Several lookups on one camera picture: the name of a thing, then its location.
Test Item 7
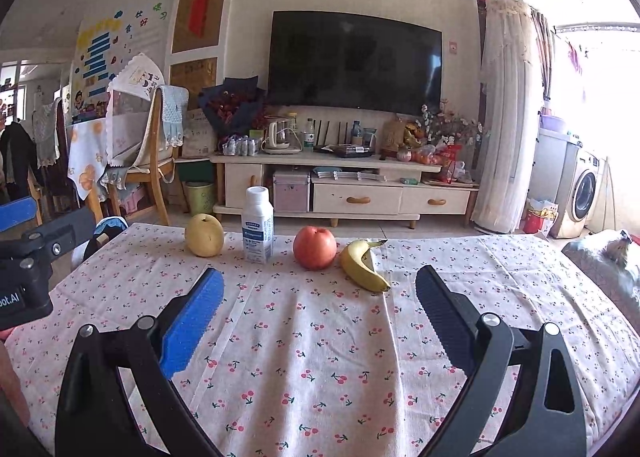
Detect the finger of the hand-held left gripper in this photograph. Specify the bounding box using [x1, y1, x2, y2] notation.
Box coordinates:
[0, 197, 44, 234]
[0, 208, 97, 269]

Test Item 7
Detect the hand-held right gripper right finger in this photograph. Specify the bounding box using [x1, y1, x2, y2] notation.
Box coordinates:
[415, 264, 587, 457]

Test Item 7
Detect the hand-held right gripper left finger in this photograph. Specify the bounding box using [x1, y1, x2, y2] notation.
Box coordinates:
[54, 267, 226, 457]

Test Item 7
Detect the person's left forearm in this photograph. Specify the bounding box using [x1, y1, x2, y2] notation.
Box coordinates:
[0, 329, 32, 425]

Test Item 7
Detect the dark wooden chair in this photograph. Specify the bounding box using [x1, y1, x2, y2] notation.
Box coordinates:
[30, 99, 83, 218]

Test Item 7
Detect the black jacket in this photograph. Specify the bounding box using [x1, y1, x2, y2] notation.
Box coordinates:
[0, 122, 38, 198]

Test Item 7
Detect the orange print table cloth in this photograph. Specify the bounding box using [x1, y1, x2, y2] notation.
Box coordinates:
[67, 117, 113, 202]

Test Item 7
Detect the yellow pear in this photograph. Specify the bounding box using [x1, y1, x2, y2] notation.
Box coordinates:
[184, 213, 226, 258]

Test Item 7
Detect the yellow banana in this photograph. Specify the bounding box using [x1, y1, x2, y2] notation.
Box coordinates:
[340, 238, 392, 294]

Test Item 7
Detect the light wooden chair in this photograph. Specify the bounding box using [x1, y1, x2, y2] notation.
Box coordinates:
[102, 84, 188, 228]

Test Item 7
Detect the white plastic bottle blue label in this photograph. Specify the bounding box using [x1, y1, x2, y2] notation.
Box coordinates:
[241, 186, 274, 265]

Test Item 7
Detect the green waste bin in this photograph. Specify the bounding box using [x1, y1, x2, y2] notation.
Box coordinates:
[182, 180, 217, 218]

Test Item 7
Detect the cherry print tablecloth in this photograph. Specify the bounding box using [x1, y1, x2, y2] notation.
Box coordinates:
[5, 222, 640, 457]

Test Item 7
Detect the red yellow shopping bag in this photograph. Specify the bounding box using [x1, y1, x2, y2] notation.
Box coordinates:
[522, 199, 560, 236]

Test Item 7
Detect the red apple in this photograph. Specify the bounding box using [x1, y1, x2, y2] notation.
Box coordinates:
[292, 225, 337, 271]

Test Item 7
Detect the white lace trimmed cloth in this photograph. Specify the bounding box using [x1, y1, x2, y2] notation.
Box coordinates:
[105, 53, 166, 168]

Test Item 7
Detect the cream television cabinet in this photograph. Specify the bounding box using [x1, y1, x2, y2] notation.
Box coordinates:
[210, 152, 480, 230]

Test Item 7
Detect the grey pillow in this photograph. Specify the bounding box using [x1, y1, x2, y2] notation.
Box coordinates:
[561, 229, 640, 318]

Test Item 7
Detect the bag of orange fruit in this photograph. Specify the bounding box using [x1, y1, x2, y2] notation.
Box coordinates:
[410, 144, 448, 168]

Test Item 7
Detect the light blue crocheted cloth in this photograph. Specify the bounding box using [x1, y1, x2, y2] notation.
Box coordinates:
[160, 85, 190, 150]

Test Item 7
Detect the pink storage case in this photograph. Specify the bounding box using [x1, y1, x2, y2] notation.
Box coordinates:
[272, 169, 311, 214]

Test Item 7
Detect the white paper bag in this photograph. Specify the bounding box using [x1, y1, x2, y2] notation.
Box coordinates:
[181, 109, 219, 160]

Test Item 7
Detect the white utility cabinet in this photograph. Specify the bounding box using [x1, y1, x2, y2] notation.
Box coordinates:
[530, 129, 583, 238]

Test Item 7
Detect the group of silver cans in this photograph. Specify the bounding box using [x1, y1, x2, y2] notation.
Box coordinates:
[222, 136, 261, 156]

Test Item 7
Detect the white washing machine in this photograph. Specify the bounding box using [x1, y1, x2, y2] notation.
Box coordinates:
[550, 149, 608, 239]

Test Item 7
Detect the pink white flower arrangement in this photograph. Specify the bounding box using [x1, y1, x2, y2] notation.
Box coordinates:
[420, 104, 488, 152]

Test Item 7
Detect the golden gift bag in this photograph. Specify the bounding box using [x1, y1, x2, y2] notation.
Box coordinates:
[382, 118, 426, 152]

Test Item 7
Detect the fluffy grey plush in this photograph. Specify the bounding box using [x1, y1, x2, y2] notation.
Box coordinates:
[602, 229, 640, 268]

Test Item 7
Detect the white electric kettle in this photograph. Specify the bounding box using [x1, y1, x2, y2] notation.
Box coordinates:
[262, 116, 303, 155]

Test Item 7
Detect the dark blue wrapped bouquet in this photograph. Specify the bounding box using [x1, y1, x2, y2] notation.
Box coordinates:
[197, 77, 268, 138]

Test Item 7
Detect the black router with antennas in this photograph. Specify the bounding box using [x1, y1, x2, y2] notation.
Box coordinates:
[315, 121, 351, 152]

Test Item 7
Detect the lace covered standing air conditioner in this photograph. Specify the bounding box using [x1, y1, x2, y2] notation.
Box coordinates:
[472, 0, 543, 234]

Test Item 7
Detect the purple plastic basin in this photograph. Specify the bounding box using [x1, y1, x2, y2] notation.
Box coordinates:
[539, 114, 568, 135]

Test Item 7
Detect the black flat television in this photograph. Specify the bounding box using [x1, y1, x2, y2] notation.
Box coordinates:
[267, 11, 444, 115]

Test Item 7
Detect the hanging pink garment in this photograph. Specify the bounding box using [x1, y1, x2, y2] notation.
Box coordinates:
[567, 39, 586, 78]

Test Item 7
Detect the colourful wall poster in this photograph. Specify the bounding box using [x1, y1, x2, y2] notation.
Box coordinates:
[70, 7, 171, 122]

